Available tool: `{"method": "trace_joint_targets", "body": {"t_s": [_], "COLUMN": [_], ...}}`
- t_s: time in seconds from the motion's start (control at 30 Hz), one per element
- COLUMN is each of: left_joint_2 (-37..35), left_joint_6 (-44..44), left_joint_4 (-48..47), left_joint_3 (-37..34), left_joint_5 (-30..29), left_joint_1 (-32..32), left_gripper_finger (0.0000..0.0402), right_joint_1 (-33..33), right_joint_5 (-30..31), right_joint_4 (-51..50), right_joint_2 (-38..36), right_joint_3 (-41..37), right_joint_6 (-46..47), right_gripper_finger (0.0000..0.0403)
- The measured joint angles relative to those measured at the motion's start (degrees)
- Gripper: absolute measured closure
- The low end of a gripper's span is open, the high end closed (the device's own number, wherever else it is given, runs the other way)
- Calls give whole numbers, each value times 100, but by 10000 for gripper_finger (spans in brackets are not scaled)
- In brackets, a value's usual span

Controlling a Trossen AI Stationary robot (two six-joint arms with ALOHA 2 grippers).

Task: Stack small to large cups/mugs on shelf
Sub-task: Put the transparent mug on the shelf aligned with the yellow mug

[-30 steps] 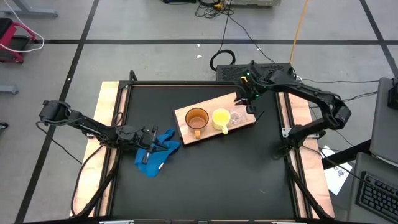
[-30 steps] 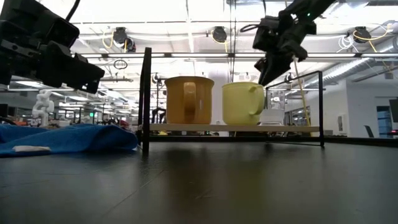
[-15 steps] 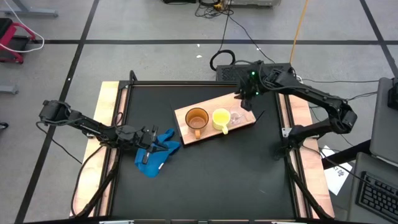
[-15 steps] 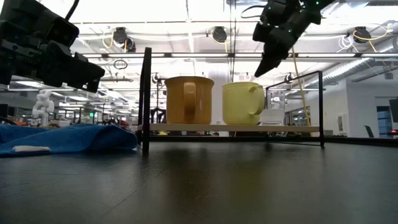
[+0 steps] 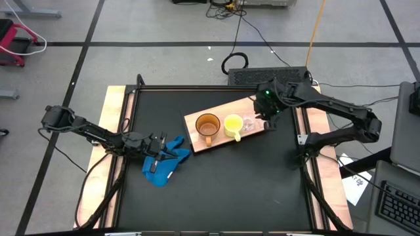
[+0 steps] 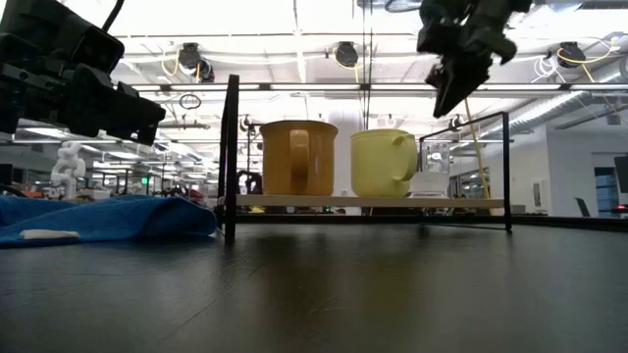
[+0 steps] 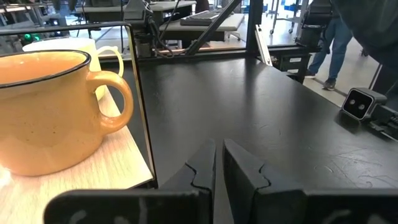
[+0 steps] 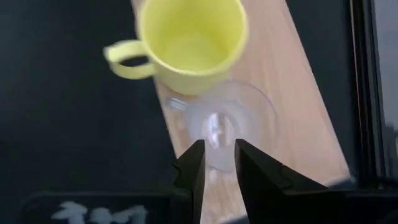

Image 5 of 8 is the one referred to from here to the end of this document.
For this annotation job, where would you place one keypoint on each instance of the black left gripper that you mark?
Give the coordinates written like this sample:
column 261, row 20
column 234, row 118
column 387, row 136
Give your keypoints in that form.
column 144, row 145

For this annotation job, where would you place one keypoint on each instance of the black keyboard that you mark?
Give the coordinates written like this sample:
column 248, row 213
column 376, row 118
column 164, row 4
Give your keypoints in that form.
column 398, row 206

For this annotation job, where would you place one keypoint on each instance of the yellow mug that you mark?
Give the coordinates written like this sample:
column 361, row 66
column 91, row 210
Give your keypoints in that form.
column 233, row 124

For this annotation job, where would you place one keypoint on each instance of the white paper sheet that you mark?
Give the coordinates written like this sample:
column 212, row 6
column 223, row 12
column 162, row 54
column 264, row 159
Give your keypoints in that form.
column 356, row 190

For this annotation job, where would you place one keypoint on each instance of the red cart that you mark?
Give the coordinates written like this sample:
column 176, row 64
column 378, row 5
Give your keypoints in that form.
column 11, row 32

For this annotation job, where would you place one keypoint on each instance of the grey table leg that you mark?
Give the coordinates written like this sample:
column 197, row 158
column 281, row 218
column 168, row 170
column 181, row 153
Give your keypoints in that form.
column 33, row 13

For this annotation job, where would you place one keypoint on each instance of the clear plastic cup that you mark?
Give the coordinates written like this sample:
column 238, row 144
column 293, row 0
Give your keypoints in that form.
column 249, row 124

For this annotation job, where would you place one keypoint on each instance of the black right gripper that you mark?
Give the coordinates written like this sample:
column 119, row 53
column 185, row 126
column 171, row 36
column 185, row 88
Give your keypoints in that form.
column 267, row 101

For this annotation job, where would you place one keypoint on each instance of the grey floor bracket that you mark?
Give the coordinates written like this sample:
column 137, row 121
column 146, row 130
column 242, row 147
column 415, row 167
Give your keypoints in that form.
column 8, row 94

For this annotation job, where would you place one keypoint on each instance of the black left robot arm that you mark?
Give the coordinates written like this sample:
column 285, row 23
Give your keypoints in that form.
column 92, row 131

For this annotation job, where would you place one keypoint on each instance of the black computer case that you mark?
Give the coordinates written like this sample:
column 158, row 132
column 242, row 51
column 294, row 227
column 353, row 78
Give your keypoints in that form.
column 246, row 76

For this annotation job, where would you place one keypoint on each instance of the black table frame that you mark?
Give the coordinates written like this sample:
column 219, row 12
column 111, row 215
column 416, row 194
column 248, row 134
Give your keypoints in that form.
column 129, row 105

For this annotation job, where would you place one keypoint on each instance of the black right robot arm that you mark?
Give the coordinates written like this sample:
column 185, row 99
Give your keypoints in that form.
column 344, row 108

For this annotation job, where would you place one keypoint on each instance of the grey desk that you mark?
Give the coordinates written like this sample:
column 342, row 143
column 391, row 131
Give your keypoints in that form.
column 374, row 209

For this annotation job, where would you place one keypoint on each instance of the grey side table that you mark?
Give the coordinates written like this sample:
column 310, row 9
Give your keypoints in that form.
column 405, row 137

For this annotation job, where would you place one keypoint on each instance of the blue cloth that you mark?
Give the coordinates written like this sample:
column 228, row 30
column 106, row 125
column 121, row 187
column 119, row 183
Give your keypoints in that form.
column 162, row 173

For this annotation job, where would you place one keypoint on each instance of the orange mug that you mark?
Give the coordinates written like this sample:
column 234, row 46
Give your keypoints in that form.
column 207, row 126

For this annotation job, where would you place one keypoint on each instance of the grey equipment box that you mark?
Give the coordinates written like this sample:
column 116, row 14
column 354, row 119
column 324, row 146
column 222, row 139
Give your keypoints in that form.
column 269, row 2

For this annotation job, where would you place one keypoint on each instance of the black device on side table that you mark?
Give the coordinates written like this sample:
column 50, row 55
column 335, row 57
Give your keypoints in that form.
column 415, row 101

